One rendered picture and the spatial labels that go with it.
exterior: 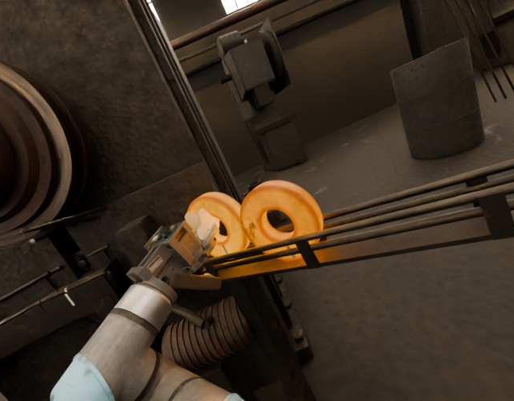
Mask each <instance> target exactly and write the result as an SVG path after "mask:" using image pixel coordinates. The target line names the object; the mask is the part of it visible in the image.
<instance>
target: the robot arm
mask: <svg viewBox="0 0 514 401"><path fill-rule="evenodd" d="M219 226H220V220H219V219H217V218H216V217H214V216H211V215H210V214H208V213H207V212H206V211H205V210H204V209H202V208H200V209H199V210H198V211H197V215H195V214H194V213H192V212H187V213H186V214H185V220H184V221H183V222H180V223H177V224H171V225H167V226H164V227H162V226H161V227H160V228H159V229H158V230H157V231H156V232H155V234H154V235H153V236H152V237H151V239H150V240H149V241H148V242H147V244H146V245H145V246H144V248H145V249H146V250H147V251H148V252H149V253H148V254H147V256H146V257H145V258H144V260H143V261H141V263H140V264H139V265H138V266H137V267H132V268H131V269H130V270H129V271H128V272H127V276H128V277H129V278H131V279H132V280H133V281H134V285H131V286H130V287H129V289H128V290H127V292H126V293H125V294H124V295H123V296H122V297H121V299H120V300H119V302H118V303H117V304H116V306H115V307H114V309H113V310H112V311H111V312H110V313H109V314H108V315H107V317H106V318H105V320H104V321H103V322H102V324H101V325H100V326H99V328H98V329H97V330H96V331H95V332H94V334H93V335H92V337H91V338H90V339H89V340H88V342H87V343H86V345H85V346H84V347H83V348H82V349H81V350H80V352H79V353H77V354H76V355H75V356H74V357H73V362H72V363H71V364H70V365H69V367H68V369H67V370H66V371H65V373H64V374H63V375H62V377H61V378H60V380H59V381H58V382H57V384H56V385H55V387H54V388H53V390H52V392H51V395H50V400H51V401H245V400H243V399H241V397H240V396H239V395H238V394H236V393H230V392H228V391H226V390H224V389H223V388H221V387H218V386H216V385H215V384H213V383H210V382H208V381H207V380H205V379H203V378H202V377H200V376H198V375H196V374H194V373H192V372H190V371H188V370H186V369H184V368H182V367H180V366H178V365H177V364H175V363H174V362H172V361H171V360H169V359H167V358H166V357H164V356H163V355H162V354H161V353H159V352H157V351H155V350H154V349H152V348H150V346H151V345H152V343H153V342H154V339H155V337H156V336H157V335H158V333H159V331H160V330H161V328H162V326H163V325H164V323H165V321H166V319H167V317H168V316H169V314H170V312H171V311H172V306H173V304H174V303H175V301H176V300H177V294H176V292H175V291H174V290H173V289H194V290H200V291H201V292H203V293H208V292H210V291H212V290H219V289H220V284H221V277H214V276H213V275H212V274H208V273H206V274H202V275H194V274H193V272H195V271H196V270H198V269H199V268H200V267H201V266H202V264H203V263H204V261H205V260H206V259H207V257H209V255H210V253H211V251H212V250H213V248H214V247H215V246H216V243H217V241H218V237H219V232H220V230H219Z"/></svg>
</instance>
